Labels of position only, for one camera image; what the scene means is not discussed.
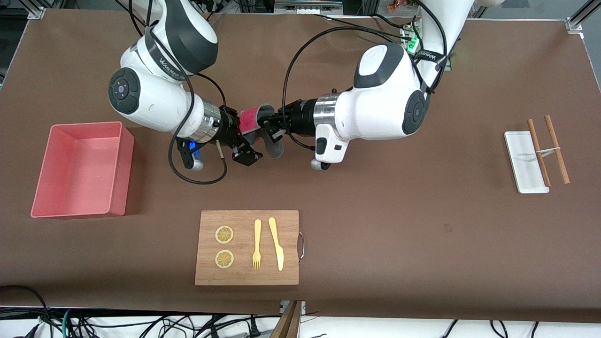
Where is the grey and pink cloth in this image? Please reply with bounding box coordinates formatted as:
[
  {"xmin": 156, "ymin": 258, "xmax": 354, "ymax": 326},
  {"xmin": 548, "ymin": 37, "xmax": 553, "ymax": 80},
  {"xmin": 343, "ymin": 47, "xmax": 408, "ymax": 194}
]
[{"xmin": 239, "ymin": 104, "xmax": 285, "ymax": 160}]

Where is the yellow plastic fork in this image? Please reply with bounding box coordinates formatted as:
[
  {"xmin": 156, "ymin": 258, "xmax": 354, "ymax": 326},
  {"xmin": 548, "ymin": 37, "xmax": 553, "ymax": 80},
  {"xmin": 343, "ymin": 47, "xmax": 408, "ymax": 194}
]
[{"xmin": 252, "ymin": 219, "xmax": 262, "ymax": 270}]

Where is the yellow plastic knife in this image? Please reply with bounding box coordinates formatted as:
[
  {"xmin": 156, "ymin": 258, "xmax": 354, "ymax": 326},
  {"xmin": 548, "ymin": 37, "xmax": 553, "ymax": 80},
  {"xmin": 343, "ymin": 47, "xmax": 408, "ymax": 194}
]
[{"xmin": 268, "ymin": 217, "xmax": 285, "ymax": 271}]

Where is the grey power strip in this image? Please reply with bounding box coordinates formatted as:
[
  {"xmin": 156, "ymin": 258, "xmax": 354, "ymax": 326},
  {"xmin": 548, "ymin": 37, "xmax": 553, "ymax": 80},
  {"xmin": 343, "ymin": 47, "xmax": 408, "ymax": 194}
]
[{"xmin": 275, "ymin": 0, "xmax": 344, "ymax": 15}]

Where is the wooden cutting board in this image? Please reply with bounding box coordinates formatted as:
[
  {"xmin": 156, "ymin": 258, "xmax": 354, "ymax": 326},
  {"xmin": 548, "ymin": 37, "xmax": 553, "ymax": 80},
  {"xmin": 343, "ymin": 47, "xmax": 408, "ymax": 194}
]
[{"xmin": 195, "ymin": 210, "xmax": 300, "ymax": 286}]

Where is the pink plastic bin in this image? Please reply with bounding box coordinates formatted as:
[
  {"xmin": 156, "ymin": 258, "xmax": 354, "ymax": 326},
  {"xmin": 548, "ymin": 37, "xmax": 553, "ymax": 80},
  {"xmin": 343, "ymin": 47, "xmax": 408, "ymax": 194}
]
[{"xmin": 31, "ymin": 121, "xmax": 135, "ymax": 219}]

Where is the wooden plank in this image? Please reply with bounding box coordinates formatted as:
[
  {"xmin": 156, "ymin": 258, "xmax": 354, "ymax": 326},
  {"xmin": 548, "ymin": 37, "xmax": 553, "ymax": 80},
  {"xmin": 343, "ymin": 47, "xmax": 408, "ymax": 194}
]
[{"xmin": 270, "ymin": 300, "xmax": 303, "ymax": 338}]

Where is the white rectangular tray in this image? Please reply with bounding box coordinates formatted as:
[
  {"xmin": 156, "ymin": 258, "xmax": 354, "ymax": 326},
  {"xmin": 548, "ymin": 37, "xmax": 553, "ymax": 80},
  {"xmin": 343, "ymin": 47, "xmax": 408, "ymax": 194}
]
[{"xmin": 504, "ymin": 131, "xmax": 550, "ymax": 194}]

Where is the brown wooden stick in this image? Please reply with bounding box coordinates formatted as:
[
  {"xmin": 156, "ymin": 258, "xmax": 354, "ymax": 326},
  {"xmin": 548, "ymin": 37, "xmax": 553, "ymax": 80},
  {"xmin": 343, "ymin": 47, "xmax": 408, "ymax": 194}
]
[
  {"xmin": 544, "ymin": 115, "xmax": 570, "ymax": 184},
  {"xmin": 527, "ymin": 119, "xmax": 552, "ymax": 187}
]

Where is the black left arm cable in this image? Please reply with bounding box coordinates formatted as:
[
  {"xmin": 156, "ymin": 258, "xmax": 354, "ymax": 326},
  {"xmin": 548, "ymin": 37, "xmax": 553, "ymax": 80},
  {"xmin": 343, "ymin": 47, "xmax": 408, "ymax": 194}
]
[{"xmin": 281, "ymin": 0, "xmax": 447, "ymax": 152}]

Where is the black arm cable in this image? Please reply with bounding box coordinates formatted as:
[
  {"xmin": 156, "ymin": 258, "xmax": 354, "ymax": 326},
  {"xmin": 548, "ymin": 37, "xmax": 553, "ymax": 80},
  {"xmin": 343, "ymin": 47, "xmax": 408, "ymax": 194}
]
[
  {"xmin": 115, "ymin": 0, "xmax": 229, "ymax": 185},
  {"xmin": 281, "ymin": 0, "xmax": 447, "ymax": 152}
]

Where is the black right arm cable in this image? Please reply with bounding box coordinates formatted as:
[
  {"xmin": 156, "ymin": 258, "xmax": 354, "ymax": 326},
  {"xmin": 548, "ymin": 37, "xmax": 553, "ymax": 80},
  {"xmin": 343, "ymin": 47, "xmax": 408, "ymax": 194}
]
[{"xmin": 115, "ymin": 0, "xmax": 229, "ymax": 185}]

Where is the black cable on table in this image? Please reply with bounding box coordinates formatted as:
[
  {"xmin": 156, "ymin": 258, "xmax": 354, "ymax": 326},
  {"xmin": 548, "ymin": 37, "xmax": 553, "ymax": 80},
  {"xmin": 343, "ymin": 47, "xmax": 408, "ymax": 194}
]
[{"xmin": 314, "ymin": 13, "xmax": 416, "ymax": 40}]

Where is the small metal bracket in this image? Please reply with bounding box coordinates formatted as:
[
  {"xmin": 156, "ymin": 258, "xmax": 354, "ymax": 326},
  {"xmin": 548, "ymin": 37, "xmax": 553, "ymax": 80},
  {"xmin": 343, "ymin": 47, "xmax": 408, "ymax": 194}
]
[{"xmin": 279, "ymin": 300, "xmax": 307, "ymax": 315}]

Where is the thick black floor cable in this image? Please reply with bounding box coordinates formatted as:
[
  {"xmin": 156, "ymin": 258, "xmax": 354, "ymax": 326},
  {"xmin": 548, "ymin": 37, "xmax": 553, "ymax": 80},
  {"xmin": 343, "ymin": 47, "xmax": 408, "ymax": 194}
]
[{"xmin": 0, "ymin": 285, "xmax": 50, "ymax": 338}]

